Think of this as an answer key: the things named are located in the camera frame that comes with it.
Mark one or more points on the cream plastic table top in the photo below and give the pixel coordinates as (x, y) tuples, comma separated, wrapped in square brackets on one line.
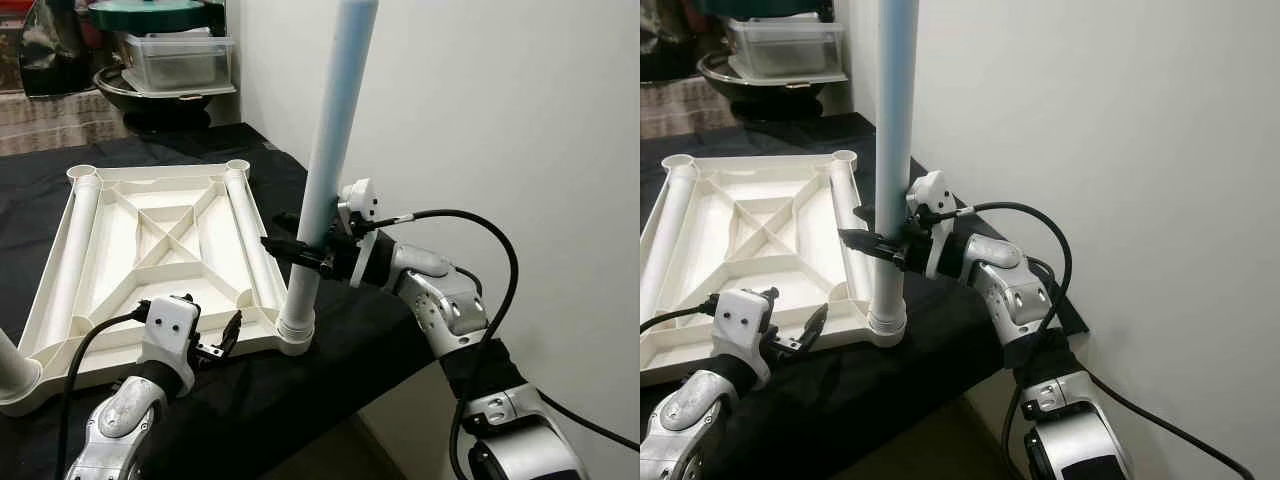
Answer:
[(760, 240), (150, 255)]

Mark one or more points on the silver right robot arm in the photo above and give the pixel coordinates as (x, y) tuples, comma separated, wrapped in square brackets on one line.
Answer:
[(450, 300), (1020, 290)]

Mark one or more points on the black table cloth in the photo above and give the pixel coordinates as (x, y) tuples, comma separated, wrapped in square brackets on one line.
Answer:
[(330, 400), (900, 390)]

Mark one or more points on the black wok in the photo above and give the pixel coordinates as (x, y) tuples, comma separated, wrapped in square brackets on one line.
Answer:
[(165, 105), (770, 95)]

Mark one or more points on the clear lidded plastic container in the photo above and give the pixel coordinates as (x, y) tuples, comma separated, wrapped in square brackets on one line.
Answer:
[(785, 50), (180, 62)]

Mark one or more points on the patterned beige cloth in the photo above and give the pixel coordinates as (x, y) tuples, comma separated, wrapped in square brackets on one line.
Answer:
[(50, 125), (680, 110)]

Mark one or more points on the green pot lid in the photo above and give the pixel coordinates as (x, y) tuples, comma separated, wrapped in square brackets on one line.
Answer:
[(770, 8), (150, 15)]

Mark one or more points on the black bag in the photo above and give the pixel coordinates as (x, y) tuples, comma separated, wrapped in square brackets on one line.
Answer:
[(665, 40), (55, 50)]

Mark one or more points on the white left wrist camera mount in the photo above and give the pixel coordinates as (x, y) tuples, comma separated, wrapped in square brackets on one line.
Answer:
[(745, 325), (168, 330)]

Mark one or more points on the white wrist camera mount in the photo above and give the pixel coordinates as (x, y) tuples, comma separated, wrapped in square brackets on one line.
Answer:
[(358, 200), (932, 192), (168, 330), (745, 325)]

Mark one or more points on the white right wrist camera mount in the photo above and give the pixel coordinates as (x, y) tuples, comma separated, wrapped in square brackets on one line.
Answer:
[(358, 200), (932, 192)]

